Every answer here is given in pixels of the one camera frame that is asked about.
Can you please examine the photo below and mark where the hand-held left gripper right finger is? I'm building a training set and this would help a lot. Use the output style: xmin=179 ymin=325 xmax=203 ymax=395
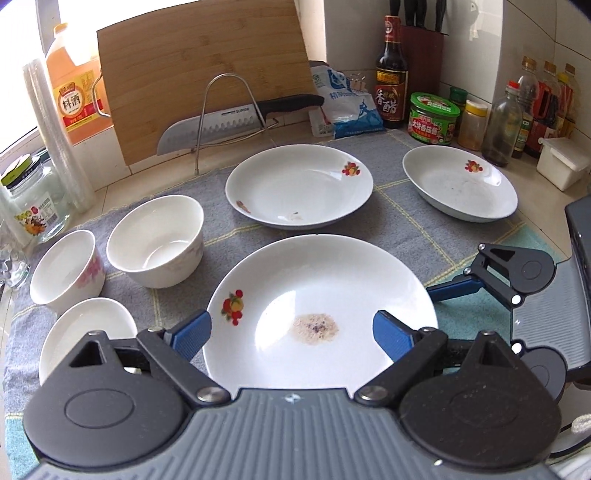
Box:
xmin=353 ymin=309 xmax=512 ymax=407

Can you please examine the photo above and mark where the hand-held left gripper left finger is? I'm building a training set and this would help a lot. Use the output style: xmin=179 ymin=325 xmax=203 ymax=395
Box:
xmin=69 ymin=310 xmax=232 ymax=407

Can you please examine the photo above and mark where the white plate with fruit print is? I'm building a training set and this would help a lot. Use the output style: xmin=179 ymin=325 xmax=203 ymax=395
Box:
xmin=402 ymin=146 xmax=519 ymax=223
xmin=202 ymin=234 xmax=438 ymax=401
xmin=225 ymin=144 xmax=375 ymax=230

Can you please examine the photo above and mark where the plain white bowl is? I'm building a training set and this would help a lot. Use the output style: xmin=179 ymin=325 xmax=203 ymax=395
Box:
xmin=106 ymin=195 xmax=205 ymax=289

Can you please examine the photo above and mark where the grey checked cloth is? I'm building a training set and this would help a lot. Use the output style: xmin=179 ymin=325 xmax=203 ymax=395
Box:
xmin=0 ymin=129 xmax=564 ymax=480

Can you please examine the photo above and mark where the small white bowl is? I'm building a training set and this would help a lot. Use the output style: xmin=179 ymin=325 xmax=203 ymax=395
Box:
xmin=39 ymin=298 xmax=139 ymax=387

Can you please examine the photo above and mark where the white bowl with pink flowers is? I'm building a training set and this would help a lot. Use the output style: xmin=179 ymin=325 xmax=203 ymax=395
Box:
xmin=30 ymin=229 xmax=106 ymax=316

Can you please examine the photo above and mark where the white plastic container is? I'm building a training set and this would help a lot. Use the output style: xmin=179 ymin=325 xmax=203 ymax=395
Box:
xmin=536 ymin=137 xmax=587 ymax=191

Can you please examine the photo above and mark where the yellow capped spice jar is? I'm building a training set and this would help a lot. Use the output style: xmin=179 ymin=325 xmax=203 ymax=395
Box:
xmin=457 ymin=99 xmax=489 ymax=151

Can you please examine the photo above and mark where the empty clear glass bottle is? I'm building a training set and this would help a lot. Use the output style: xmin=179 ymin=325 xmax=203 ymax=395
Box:
xmin=481 ymin=80 xmax=523 ymax=167

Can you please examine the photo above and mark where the green lidded sauce jar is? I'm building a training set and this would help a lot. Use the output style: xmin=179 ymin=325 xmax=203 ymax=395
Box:
xmin=407 ymin=92 xmax=461 ymax=147

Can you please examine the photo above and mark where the green capped spice jar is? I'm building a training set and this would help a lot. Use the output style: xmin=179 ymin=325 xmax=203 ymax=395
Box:
xmin=449 ymin=86 xmax=469 ymax=134

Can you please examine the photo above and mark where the dark bottle with red label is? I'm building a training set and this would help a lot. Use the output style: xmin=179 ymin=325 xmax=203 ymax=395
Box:
xmin=524 ymin=61 xmax=561 ymax=159

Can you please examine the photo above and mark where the clear drinking glass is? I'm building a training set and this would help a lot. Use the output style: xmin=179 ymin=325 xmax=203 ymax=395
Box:
xmin=0 ymin=217 xmax=31 ymax=289

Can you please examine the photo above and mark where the glass jar with green lid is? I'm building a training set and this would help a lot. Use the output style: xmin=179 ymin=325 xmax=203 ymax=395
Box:
xmin=0 ymin=154 xmax=75 ymax=244

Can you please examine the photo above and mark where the dark vinegar bottle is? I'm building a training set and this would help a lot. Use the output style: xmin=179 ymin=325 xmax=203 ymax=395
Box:
xmin=374 ymin=15 xmax=411 ymax=129

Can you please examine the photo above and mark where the white and blue salt bag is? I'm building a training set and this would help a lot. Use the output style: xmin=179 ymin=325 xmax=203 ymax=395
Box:
xmin=308 ymin=65 xmax=386 ymax=139

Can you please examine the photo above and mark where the bottle with yellow cap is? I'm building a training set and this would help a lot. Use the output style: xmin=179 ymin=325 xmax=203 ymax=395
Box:
xmin=556 ymin=64 xmax=578 ymax=139

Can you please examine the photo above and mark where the clear bottle with green label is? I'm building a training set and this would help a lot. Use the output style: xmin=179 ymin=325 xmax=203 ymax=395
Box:
xmin=510 ymin=56 xmax=540 ymax=160

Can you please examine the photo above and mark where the sleeve of clear plastic cups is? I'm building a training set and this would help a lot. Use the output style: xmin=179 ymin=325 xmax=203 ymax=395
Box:
xmin=23 ymin=58 xmax=97 ymax=214

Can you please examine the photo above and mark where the dark red knife block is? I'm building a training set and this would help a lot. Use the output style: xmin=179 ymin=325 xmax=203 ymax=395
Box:
xmin=399 ymin=25 xmax=446 ymax=102

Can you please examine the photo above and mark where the bamboo cutting board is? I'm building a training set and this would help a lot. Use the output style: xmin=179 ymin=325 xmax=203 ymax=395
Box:
xmin=91 ymin=0 xmax=311 ymax=166

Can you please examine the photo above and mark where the cooking wine jug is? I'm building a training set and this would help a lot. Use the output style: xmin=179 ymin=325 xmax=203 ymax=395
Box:
xmin=46 ymin=23 xmax=114 ymax=147

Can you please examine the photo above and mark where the white cord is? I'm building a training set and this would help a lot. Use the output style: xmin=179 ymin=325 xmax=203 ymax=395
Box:
xmin=561 ymin=411 xmax=591 ymax=462

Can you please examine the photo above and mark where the metal wire rack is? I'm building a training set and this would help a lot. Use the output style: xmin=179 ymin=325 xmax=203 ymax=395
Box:
xmin=191 ymin=74 xmax=280 ymax=175

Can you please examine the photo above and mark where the kitchen knife with black handle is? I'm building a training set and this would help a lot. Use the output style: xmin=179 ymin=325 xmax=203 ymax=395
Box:
xmin=156 ymin=95 xmax=325 ymax=157

